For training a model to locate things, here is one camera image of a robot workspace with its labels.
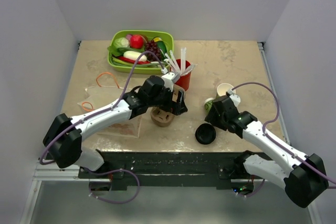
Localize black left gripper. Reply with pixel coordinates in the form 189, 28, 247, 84
148, 85, 187, 115

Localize green paper cup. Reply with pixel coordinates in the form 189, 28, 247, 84
204, 98, 214, 112
216, 83, 236, 98

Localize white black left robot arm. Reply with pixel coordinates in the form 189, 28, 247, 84
40, 72, 187, 178

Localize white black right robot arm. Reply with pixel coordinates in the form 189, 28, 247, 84
205, 94, 329, 208

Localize cardboard cup carrier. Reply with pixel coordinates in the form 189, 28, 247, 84
150, 107, 175, 127

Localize red ribbed cup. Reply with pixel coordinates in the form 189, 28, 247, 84
175, 59, 191, 91

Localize black lid stack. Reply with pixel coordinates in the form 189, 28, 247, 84
195, 123, 216, 145

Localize green cucumber toy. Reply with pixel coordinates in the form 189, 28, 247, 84
153, 37, 167, 55

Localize dark grape bunch toy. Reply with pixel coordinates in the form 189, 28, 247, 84
144, 40, 162, 61

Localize white radish toy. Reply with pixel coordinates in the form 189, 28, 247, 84
123, 50, 147, 62

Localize green plastic bin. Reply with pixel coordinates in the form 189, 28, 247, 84
108, 30, 174, 74

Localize red chili toy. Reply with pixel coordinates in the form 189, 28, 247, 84
117, 56, 151, 65

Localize red apple toy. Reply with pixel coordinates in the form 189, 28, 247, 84
130, 35, 144, 49

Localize green cabbage toy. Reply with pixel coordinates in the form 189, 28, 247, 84
112, 37, 130, 49

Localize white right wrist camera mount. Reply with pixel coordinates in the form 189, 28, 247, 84
227, 89, 241, 107

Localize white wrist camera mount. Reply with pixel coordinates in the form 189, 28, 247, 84
161, 68, 180, 90
227, 89, 241, 107

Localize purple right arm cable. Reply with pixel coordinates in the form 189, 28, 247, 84
230, 82, 336, 189

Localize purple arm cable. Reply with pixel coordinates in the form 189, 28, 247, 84
39, 50, 169, 166
230, 82, 336, 189

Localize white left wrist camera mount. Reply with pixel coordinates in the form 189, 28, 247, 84
161, 68, 180, 90

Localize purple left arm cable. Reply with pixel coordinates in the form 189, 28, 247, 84
39, 50, 169, 166

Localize paper bag orange handles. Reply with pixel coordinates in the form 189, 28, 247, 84
72, 72, 141, 140

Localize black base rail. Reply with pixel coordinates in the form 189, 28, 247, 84
78, 152, 258, 190

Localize aluminium frame rail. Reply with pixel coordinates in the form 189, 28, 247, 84
33, 162, 89, 182

